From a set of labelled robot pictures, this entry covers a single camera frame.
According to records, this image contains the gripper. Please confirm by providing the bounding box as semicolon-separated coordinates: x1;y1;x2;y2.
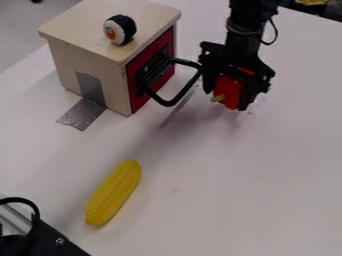
197;40;277;112

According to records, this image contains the red toy pepper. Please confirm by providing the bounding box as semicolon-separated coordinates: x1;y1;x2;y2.
209;74;246;111

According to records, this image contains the grey tape strip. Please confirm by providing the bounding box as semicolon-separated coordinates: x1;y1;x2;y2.
54;71;109;132

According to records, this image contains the drawer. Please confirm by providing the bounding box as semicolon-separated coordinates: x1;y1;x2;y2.
124;25;205;115

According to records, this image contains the cabinet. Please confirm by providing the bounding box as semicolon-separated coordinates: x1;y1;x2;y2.
37;0;184;118

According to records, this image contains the toy sushi roll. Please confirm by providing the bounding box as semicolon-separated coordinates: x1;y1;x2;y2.
101;14;139;46

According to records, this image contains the yellow toy corn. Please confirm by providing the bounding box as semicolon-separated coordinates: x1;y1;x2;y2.
84;159;145;228

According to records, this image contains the black lab gear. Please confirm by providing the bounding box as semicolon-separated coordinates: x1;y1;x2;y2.
0;196;93;256

